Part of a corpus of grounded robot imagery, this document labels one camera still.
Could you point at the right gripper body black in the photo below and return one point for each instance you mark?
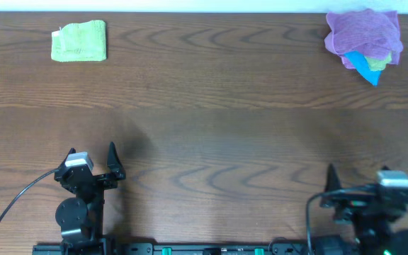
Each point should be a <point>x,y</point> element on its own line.
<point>357,202</point>

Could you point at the blue cloth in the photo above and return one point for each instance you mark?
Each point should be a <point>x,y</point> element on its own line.
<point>361,65</point>

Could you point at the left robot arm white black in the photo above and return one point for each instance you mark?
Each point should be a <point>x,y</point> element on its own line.
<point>80,218</point>

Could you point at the yellow-green small cloth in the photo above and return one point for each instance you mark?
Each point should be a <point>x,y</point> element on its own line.
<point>378,64</point>

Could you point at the green clamp on rail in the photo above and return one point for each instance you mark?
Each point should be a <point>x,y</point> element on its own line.
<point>166,251</point>
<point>259,251</point>

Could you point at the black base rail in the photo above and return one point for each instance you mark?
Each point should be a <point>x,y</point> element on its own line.
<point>280,248</point>

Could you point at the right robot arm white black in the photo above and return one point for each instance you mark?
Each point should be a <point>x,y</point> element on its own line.
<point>372,236</point>

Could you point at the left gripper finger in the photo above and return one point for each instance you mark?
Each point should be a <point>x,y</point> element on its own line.
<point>71,151</point>
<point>114,163</point>

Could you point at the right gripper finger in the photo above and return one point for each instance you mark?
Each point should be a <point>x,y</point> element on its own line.
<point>333,183</point>
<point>385,168</point>

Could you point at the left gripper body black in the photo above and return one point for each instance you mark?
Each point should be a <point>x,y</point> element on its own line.
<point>95,179</point>

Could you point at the purple cloth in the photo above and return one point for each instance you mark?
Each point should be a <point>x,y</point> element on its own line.
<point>374,34</point>

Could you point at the green microfiber cloth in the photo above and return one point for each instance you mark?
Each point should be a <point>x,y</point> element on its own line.
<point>80,42</point>

